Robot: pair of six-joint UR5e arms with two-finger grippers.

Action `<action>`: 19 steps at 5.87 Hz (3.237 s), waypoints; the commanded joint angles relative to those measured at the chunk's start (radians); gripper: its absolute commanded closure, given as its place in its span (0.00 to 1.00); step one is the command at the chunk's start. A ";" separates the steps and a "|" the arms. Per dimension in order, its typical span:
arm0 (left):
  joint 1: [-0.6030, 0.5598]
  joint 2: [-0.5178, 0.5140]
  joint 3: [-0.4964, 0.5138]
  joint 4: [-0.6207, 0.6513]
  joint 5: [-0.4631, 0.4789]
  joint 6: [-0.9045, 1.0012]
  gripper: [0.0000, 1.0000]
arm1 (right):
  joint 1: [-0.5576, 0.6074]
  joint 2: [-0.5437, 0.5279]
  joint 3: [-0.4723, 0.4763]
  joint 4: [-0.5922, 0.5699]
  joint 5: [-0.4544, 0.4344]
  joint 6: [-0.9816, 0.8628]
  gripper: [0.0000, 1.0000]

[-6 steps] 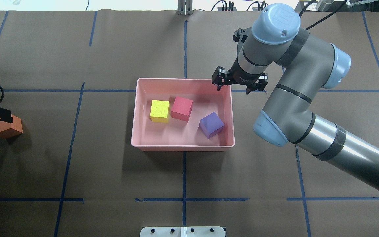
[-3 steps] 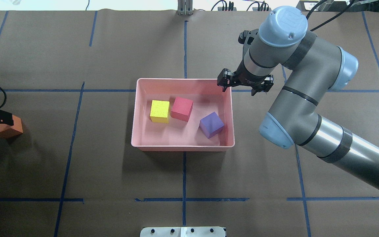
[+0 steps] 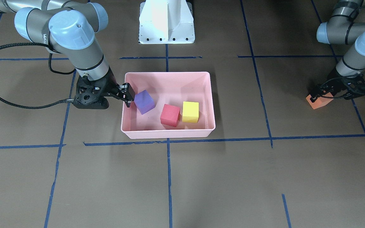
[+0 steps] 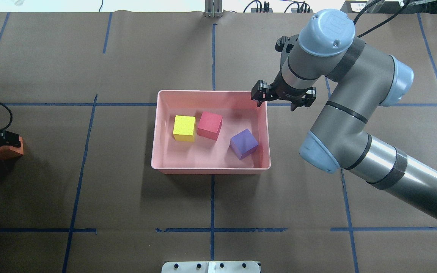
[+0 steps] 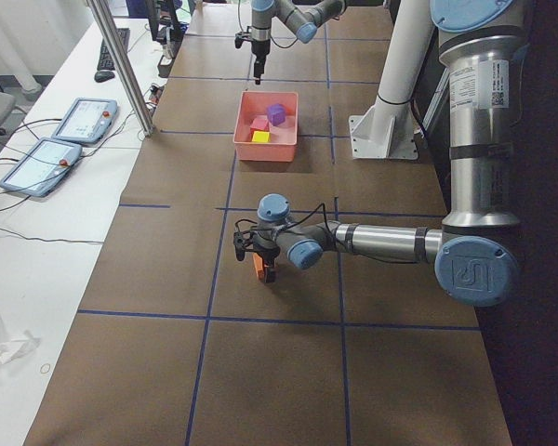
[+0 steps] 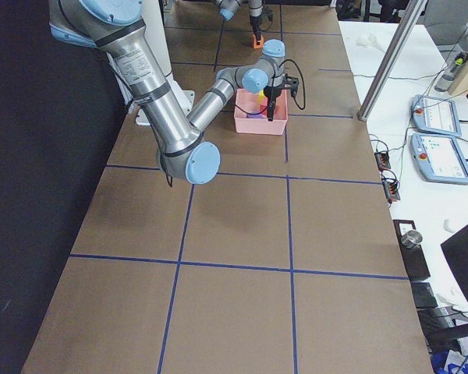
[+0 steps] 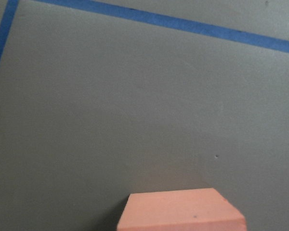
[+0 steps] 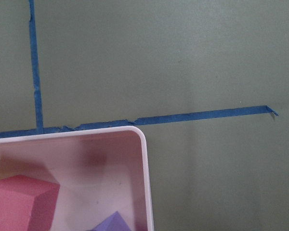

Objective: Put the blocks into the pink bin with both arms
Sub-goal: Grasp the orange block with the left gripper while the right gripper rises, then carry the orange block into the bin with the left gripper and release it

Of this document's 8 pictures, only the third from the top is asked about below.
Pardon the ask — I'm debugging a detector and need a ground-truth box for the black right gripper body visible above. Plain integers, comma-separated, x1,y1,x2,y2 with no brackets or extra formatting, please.
73,69,120,109

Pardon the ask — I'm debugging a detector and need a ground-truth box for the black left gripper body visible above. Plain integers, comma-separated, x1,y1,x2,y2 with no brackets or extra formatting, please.
326,69,365,100

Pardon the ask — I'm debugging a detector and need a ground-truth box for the purple foam block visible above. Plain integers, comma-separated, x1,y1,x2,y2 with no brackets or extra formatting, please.
134,90,156,115

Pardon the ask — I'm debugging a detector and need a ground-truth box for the orange foam block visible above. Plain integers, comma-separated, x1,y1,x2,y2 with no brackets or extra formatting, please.
305,93,334,110

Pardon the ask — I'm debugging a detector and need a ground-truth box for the red foam block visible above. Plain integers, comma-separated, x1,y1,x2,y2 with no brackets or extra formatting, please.
160,104,181,127

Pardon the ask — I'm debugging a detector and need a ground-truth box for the yellow foam block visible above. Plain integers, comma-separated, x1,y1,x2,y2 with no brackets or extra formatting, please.
182,101,199,123

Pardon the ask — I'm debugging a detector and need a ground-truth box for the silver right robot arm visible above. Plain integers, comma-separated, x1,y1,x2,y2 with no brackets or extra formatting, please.
0,0,135,109

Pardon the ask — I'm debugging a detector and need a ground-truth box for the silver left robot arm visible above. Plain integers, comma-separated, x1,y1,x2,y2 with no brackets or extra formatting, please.
309,0,365,102

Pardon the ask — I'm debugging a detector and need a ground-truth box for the pink plastic bin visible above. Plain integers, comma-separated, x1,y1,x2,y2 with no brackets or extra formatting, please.
121,71,216,139

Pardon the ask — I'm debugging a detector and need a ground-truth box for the white pedestal column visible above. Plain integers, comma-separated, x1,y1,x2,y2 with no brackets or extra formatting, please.
138,0,195,45

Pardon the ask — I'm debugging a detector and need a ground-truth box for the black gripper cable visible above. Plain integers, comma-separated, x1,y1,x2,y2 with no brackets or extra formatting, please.
0,42,77,110

